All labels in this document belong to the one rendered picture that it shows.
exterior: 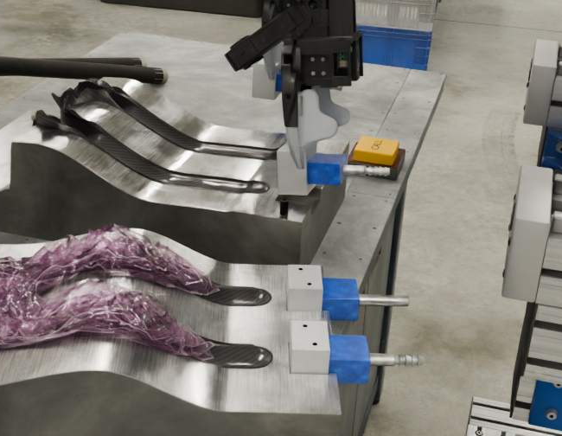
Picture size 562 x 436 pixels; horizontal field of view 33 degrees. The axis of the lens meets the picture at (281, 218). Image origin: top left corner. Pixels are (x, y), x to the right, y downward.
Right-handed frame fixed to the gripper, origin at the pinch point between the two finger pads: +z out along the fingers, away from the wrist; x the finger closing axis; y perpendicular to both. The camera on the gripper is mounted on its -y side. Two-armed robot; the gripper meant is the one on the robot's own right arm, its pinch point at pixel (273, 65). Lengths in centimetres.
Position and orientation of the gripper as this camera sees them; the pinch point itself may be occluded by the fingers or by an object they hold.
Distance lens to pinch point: 142.4
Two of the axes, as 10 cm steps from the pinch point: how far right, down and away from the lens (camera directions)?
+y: 9.6, 1.6, -2.3
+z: -0.4, 8.9, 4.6
